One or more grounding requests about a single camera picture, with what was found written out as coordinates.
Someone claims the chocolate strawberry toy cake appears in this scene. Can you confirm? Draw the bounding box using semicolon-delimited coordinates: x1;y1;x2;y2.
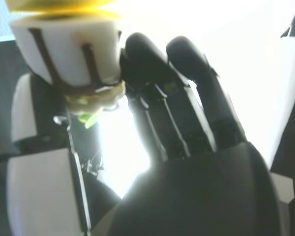
9;14;126;130

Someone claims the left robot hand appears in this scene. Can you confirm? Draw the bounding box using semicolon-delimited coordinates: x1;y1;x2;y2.
7;31;286;236

